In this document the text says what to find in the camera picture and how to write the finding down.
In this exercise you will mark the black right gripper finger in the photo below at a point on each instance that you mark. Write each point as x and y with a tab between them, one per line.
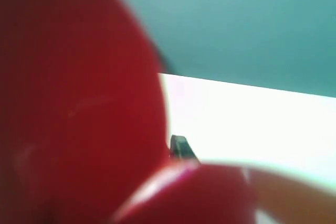
180	150

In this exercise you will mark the red artificial anthurium flower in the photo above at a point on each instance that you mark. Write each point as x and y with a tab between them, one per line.
83	130

